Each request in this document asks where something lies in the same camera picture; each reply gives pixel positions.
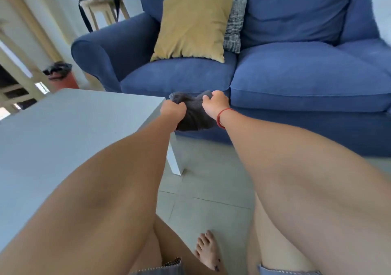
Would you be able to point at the person's right hand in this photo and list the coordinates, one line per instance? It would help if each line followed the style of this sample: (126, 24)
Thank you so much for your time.
(215, 103)

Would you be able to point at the person's left hand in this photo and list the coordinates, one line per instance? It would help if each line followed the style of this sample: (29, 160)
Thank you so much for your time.
(171, 109)

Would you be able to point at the person's left fingers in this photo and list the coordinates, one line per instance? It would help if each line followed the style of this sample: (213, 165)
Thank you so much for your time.
(179, 112)

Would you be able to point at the person's right fingers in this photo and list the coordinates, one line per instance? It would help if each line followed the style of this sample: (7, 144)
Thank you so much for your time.
(212, 96)

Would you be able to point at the dark grey cloth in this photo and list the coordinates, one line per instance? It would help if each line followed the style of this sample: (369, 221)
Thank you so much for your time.
(192, 112)

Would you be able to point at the person's right forearm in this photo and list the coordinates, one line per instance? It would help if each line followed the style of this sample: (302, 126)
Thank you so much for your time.
(305, 186)

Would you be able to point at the person's left forearm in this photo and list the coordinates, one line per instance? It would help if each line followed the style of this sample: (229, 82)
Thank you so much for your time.
(88, 198)

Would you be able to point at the mustard yellow cushion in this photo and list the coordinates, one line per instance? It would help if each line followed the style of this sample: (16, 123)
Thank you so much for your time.
(195, 24)

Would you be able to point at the blue fabric sofa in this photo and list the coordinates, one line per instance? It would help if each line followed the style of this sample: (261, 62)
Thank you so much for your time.
(275, 54)

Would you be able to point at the grey patterned cushion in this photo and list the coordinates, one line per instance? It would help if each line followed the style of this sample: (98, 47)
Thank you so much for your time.
(235, 24)

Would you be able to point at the red waste bin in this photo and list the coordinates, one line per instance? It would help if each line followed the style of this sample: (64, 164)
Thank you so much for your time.
(64, 81)

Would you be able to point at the white coffee table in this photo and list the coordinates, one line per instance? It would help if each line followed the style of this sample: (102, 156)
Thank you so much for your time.
(61, 137)

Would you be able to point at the light wooden stool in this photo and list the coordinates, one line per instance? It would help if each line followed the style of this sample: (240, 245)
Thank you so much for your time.
(105, 9)

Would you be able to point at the black bin liner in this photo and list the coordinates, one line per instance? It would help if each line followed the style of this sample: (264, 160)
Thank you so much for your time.
(58, 68)

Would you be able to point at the person's left leg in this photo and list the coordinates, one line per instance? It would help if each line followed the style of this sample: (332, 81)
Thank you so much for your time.
(195, 253)

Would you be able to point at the person's leg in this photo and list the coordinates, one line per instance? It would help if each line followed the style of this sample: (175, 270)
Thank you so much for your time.
(195, 253)
(275, 247)

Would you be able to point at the blue denim shorts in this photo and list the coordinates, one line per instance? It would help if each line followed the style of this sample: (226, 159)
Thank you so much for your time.
(171, 268)

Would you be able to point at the person's right leg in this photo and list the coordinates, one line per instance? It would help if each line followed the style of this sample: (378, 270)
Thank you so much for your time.
(275, 247)

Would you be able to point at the light wooden shelf unit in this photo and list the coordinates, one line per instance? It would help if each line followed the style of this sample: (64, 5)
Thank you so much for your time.
(21, 54)

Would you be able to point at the white cushion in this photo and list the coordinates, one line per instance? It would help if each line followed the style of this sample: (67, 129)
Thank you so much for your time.
(381, 15)

